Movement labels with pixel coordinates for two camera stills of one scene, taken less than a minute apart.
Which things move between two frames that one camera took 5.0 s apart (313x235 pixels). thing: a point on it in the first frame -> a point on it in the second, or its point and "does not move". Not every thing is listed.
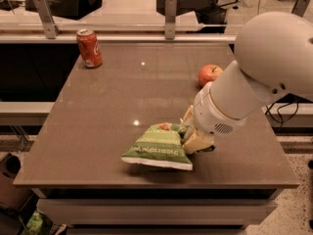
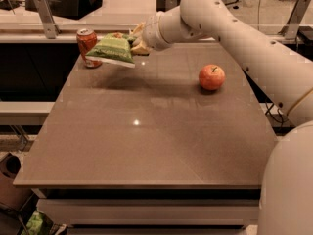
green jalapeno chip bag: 160,145 -> 115,48
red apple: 208,72 does not move
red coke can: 89,48 does not move
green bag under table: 34,224 does not move
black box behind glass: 71,1 does not move
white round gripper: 211,114 -> 151,33
